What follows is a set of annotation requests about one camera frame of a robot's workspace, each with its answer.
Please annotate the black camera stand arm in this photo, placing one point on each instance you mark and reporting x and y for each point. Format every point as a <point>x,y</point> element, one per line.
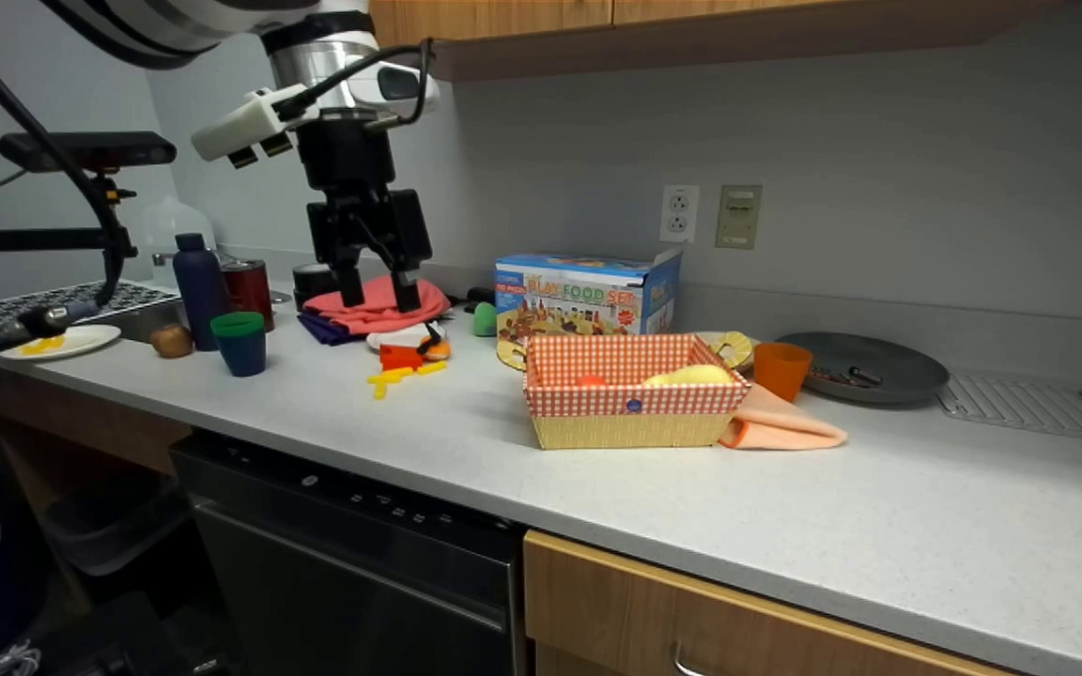
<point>29,239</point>

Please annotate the white wall outlet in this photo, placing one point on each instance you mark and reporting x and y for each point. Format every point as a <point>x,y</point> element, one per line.
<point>738,216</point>
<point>679,211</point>

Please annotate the blue toy food box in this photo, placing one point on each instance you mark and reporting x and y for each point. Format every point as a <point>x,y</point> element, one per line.
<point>563,295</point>

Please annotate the black dishwasher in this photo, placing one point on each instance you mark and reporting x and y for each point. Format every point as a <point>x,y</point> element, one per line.
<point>316,577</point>

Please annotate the yellow toy banana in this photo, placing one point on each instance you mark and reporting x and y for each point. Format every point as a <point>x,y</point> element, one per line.
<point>691,375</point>

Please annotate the wooden wall cabinet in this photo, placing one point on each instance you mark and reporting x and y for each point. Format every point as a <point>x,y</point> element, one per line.
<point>691,25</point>

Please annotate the black round plate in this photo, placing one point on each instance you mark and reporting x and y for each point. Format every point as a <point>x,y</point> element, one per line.
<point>865,370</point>

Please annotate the yellow toy fry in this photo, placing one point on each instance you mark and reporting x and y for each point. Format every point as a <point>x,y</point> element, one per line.
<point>434,370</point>
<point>388,379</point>

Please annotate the blue cup green lid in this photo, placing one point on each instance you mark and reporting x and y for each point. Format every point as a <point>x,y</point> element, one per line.
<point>243,348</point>

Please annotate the dark blue cloth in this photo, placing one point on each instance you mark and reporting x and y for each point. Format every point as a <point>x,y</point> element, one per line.
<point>321,327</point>

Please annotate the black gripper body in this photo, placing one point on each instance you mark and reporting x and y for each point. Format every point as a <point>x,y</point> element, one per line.
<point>358,161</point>

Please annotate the red can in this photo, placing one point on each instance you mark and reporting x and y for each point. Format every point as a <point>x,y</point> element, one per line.
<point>250,290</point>

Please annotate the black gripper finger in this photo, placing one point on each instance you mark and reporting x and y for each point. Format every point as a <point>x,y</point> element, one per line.
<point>402,285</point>
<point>351,283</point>

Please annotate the blue plastic bottle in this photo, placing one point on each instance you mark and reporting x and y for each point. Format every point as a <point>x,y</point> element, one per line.
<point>199,295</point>

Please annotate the wooden front white drawer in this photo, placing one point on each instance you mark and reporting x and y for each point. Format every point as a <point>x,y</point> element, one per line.
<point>639,614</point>

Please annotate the red toy fries holder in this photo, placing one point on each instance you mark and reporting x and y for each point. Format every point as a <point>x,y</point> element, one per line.
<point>398,358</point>

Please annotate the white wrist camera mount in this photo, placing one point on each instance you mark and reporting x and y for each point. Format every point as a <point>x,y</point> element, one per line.
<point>243,125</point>

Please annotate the brown toy bun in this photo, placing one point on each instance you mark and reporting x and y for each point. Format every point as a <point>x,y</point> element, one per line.
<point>172,338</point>

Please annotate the pink folded cloth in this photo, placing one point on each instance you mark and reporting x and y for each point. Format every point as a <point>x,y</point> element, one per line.
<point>374,309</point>

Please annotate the orange plastic cup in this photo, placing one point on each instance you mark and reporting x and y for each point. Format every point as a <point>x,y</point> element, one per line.
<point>784,370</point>

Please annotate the orange toy food piece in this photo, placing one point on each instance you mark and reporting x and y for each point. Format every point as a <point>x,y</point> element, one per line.
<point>586,379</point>

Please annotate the black bar camera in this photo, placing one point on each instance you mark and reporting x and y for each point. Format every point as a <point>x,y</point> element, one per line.
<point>84,150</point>

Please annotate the yellow toy food piece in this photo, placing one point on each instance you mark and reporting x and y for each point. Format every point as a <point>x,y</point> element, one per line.
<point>40,343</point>

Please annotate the grey dish rack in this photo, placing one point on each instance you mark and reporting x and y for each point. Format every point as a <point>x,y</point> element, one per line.
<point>17,309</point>

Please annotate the red checkered paper basket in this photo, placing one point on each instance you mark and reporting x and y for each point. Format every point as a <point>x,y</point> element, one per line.
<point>629,399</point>

